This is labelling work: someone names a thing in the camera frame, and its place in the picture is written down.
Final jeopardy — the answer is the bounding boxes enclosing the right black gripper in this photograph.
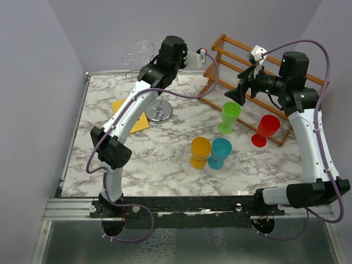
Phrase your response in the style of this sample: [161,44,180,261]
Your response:
[225,62,287,105]

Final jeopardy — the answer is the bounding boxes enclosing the green plastic wine glass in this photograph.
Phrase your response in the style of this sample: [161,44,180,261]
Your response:
[217,102,241,135]

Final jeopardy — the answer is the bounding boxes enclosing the clear wine glass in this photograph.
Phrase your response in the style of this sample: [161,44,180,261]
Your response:
[135,40,162,64]

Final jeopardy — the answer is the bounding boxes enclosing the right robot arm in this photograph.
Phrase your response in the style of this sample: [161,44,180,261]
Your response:
[225,51,350,215]

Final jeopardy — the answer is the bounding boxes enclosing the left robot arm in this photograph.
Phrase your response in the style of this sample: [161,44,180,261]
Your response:
[90,36,188,217]

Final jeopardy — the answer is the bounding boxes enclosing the wooden shelf rack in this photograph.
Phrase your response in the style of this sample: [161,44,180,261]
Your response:
[196,34,330,146]

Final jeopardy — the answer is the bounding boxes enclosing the red plastic wine glass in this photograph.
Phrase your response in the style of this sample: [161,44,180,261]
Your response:
[251,114,281,147]

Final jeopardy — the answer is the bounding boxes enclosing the blue plastic wine glass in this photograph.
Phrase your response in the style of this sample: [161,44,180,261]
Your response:
[207,137,233,170]

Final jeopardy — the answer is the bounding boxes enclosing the yellow plastic wine glass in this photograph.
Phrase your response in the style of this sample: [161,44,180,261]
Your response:
[190,137,212,169]

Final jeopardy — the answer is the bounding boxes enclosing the chrome wine glass rack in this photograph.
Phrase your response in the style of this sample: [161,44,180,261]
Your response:
[122,53,173,124]

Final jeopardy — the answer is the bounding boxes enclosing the yellow book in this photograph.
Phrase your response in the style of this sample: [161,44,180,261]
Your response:
[112,99,150,134]

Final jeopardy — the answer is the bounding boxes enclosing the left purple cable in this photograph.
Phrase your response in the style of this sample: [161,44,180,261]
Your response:
[85,52,220,243]

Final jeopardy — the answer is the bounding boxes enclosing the purple cable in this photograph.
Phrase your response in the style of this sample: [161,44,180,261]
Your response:
[258,39,346,241]
[85,52,220,243]

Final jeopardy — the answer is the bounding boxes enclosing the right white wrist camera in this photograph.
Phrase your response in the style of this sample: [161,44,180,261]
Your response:
[247,45,267,79]

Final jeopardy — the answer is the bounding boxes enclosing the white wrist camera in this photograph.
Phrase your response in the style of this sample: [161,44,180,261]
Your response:
[247,45,267,79]
[184,48,207,69]

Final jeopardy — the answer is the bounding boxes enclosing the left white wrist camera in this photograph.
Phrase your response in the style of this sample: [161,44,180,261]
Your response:
[184,48,207,69]

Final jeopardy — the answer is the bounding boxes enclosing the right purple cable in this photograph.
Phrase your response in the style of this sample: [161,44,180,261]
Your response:
[258,39,346,241]

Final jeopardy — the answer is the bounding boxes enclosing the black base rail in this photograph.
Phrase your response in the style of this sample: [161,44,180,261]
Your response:
[90,195,284,229]

